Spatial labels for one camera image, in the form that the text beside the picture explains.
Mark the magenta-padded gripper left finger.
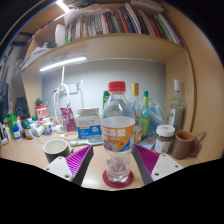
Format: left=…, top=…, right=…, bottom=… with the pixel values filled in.
left=44, top=144, right=95, bottom=186

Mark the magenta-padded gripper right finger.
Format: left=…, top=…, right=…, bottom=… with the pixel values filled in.
left=132, top=143, right=184, bottom=186

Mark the clear red-capped drink bottle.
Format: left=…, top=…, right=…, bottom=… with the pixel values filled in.
left=100, top=80, right=137, bottom=184

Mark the black mug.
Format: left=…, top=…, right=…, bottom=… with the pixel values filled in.
left=42, top=138, right=72, bottom=164

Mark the brown jar with white lid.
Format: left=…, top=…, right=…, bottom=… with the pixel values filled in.
left=154, top=124, right=176, bottom=155

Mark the brown mug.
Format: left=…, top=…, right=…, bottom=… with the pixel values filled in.
left=170, top=129, right=198, bottom=160

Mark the pink pouch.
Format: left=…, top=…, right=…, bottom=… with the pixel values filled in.
left=59, top=107, right=76, bottom=133

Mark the flat round red coaster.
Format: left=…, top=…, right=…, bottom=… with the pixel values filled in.
left=101, top=169, right=135, bottom=189

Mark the green-capped bottle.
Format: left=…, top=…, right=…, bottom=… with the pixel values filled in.
left=139, top=90, right=152, bottom=141

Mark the white bottle with blue label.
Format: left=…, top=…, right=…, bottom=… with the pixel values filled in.
left=12, top=123, right=22, bottom=141

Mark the tall clear glass bottle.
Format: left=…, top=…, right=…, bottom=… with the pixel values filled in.
left=167, top=78, right=186, bottom=132

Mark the red and white cup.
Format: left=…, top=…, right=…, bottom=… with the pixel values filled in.
left=35, top=104, right=49, bottom=127

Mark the green container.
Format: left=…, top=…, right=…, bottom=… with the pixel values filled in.
left=6, top=113, right=17, bottom=134

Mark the yellow-capped bottle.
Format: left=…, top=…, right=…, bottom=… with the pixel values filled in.
left=130, top=82, right=144, bottom=144

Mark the white power strip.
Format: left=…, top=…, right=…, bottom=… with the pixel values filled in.
left=59, top=83, right=79, bottom=95

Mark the white ceiling light tube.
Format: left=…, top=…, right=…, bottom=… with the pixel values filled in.
left=54, top=0, right=71, bottom=14

